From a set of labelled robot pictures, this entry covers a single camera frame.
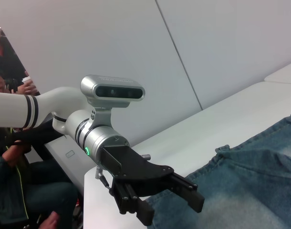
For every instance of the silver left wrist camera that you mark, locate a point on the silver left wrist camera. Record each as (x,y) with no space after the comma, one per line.
(112,91)

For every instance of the white paper cup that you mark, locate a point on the white paper cup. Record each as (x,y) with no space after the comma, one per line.
(26,81)

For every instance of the person in black red clothes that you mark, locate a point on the person in black red clothes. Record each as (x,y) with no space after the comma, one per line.
(2,59)

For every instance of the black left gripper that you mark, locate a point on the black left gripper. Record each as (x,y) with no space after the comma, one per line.
(136,171)

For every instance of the blue washed denim shorts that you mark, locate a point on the blue washed denim shorts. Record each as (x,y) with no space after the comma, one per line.
(243,179)

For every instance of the person in dark jacket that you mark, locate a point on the person in dark jacket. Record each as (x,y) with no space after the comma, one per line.
(7,181)

